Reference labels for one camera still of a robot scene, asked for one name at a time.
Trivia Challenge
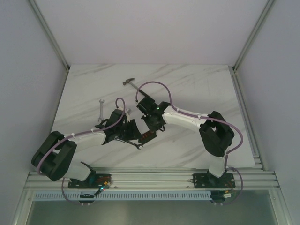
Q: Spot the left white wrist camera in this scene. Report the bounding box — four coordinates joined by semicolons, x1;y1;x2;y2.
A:
118;107;132;117

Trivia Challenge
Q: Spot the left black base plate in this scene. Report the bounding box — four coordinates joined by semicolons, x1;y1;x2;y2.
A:
67;173;112;189

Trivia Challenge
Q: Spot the aluminium rail frame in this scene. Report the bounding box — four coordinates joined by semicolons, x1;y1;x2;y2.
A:
23;167;281;190

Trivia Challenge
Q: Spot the small silver wrench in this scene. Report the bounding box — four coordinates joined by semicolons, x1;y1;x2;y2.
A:
98;99;105;122

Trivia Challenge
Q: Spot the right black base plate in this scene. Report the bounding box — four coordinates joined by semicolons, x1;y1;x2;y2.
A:
191;172;236;189

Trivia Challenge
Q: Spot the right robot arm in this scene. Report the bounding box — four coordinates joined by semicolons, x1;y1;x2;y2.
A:
136;97;234;188

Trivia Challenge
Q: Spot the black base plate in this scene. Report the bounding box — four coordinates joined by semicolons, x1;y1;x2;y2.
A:
67;173;112;189
191;172;236;189

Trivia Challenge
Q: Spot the large silver open-end wrench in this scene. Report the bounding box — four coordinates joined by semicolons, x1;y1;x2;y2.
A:
119;140;143;150

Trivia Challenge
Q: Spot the black fuse box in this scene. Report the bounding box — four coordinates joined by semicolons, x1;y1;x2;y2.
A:
138;130;157;145

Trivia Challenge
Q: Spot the claw hammer black handle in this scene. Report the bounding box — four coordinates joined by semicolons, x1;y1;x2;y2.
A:
122;78;153;100

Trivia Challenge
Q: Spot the slotted cable duct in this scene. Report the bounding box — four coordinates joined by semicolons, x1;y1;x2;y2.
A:
33;190;211;201

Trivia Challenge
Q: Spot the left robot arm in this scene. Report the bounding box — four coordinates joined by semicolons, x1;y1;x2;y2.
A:
31;109;142;188

